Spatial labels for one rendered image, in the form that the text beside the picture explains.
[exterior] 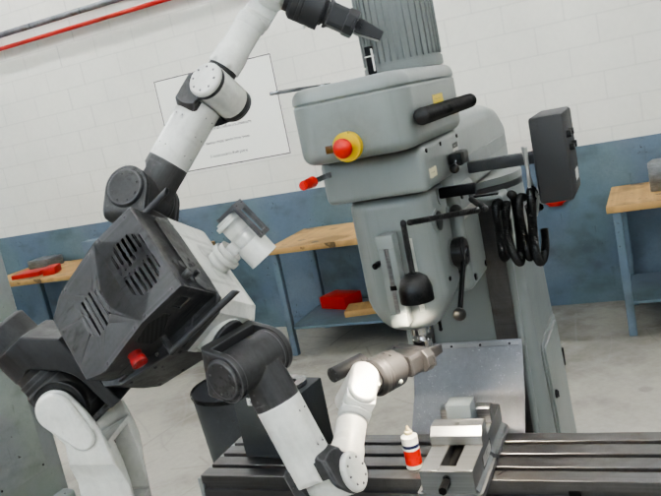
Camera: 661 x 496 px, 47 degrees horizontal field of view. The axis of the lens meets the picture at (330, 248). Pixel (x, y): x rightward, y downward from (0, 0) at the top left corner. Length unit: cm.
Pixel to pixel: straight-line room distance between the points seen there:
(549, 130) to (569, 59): 401
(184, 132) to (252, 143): 506
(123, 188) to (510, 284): 109
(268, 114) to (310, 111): 501
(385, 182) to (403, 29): 44
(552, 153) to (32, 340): 122
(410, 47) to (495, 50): 407
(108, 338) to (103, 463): 32
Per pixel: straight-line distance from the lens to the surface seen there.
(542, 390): 228
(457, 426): 184
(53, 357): 164
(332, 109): 156
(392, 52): 191
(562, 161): 189
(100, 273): 147
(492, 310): 218
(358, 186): 166
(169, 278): 137
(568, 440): 197
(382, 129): 153
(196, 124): 165
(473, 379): 221
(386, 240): 166
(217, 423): 370
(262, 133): 663
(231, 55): 168
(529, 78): 592
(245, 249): 152
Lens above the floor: 185
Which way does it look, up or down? 10 degrees down
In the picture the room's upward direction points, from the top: 12 degrees counter-clockwise
